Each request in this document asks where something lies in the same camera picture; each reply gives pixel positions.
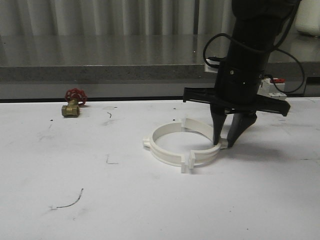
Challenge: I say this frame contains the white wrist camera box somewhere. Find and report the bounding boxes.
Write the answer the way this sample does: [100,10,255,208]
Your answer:
[204,59,220,74]

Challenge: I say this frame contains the white container on counter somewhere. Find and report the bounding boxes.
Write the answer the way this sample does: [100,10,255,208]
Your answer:
[295,0,320,37]

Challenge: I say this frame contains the white half pipe clamp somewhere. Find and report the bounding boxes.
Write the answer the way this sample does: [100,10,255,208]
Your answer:
[142,121,186,173]

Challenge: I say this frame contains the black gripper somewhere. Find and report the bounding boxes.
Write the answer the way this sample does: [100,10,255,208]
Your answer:
[183,58,290,148]

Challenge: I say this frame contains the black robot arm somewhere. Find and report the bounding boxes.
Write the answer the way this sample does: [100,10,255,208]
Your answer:
[183,0,300,147]

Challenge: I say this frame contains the white circuit breaker red switch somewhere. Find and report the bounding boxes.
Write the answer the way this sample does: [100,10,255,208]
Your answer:
[257,77,287,101]

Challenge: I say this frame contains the grey stone counter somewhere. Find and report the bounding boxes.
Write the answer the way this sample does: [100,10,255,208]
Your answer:
[0,34,320,100]

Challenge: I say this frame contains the brass valve red handwheel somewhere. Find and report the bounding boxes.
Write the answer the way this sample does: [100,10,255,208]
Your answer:
[61,88,88,118]

